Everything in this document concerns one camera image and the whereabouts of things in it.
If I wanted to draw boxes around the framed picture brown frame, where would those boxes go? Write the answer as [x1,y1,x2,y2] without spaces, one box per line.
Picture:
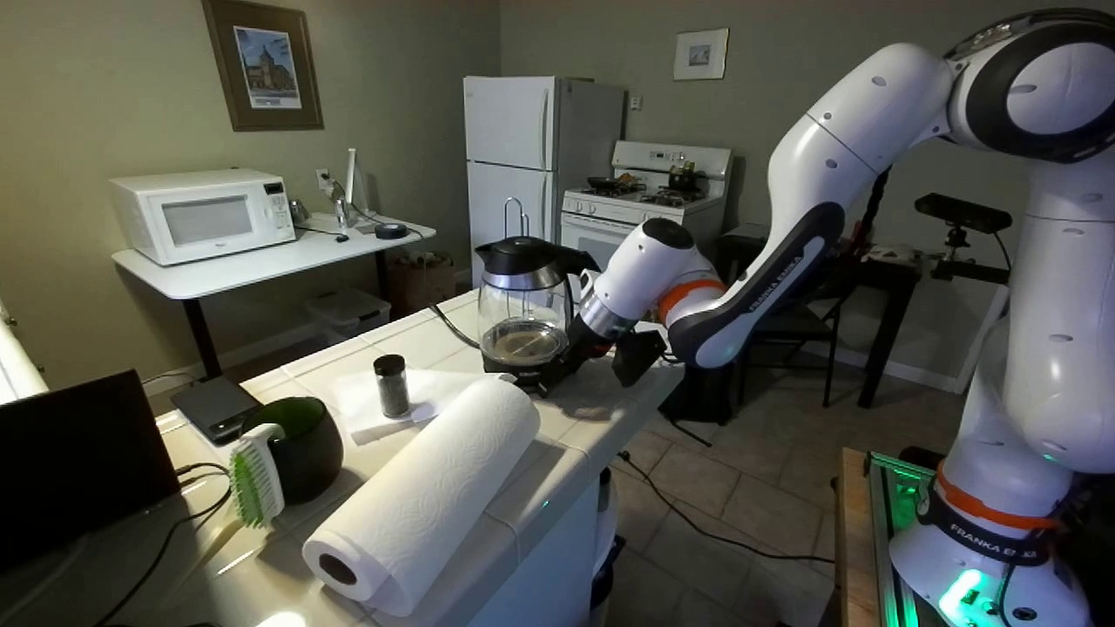
[204,0,324,132]

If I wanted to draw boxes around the white side table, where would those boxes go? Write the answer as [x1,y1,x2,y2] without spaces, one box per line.
[113,218,437,381]

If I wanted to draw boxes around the dark wooden table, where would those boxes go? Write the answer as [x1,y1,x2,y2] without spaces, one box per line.
[838,249,919,408]

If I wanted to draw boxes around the green white bottle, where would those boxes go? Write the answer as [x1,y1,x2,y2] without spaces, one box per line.
[229,422,285,525]

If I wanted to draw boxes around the white paper towel roll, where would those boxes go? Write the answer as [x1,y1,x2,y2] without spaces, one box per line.
[303,381,542,615]

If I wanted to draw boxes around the white microwave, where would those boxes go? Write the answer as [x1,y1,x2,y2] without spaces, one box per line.
[113,170,295,265]

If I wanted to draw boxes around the glass electric kettle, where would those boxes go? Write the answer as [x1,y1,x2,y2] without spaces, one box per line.
[478,236,596,395]

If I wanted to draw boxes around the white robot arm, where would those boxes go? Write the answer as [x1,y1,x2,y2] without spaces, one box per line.
[580,8,1115,627]

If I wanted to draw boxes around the black tablet device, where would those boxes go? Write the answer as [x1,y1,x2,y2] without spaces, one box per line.
[172,375,259,446]

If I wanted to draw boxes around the black camera on tripod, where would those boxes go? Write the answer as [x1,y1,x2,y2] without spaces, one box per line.
[914,191,1015,263]

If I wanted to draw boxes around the white refrigerator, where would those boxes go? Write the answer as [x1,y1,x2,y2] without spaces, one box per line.
[465,78,624,249]

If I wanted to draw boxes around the small white framed picture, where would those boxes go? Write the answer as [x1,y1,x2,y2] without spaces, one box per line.
[673,27,727,81]

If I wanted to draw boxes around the white stove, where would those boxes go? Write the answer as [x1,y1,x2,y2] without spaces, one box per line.
[562,138,731,265]

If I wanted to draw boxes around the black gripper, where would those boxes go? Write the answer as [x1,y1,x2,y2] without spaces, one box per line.
[547,317,665,386]

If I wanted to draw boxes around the black floor cable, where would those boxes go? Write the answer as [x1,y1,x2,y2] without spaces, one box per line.
[614,413,845,571]

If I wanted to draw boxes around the black laptop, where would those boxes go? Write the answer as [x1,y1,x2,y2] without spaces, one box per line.
[0,371,185,571]

